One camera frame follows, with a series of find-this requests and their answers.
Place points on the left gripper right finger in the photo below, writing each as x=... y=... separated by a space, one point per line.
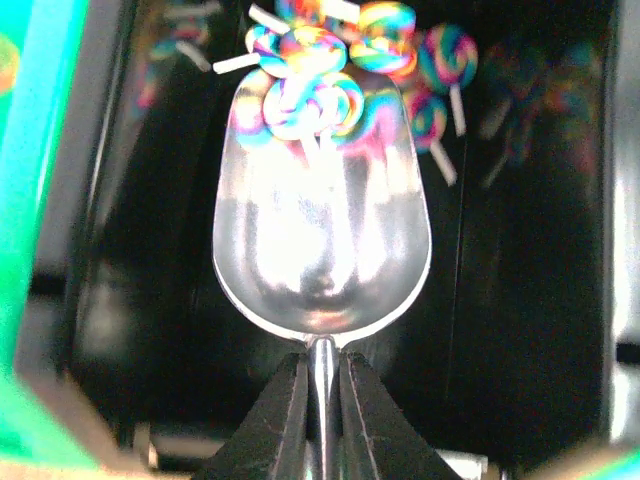
x=379 y=442

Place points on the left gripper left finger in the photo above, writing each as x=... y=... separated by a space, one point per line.
x=271 y=441

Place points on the silver metal scoop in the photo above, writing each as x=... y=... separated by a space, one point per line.
x=324 y=251

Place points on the green bin with gummy candies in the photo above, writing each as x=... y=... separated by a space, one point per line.
x=40 y=41

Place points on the black bin with swirl lollipops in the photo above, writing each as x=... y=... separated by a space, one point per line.
x=135 y=355

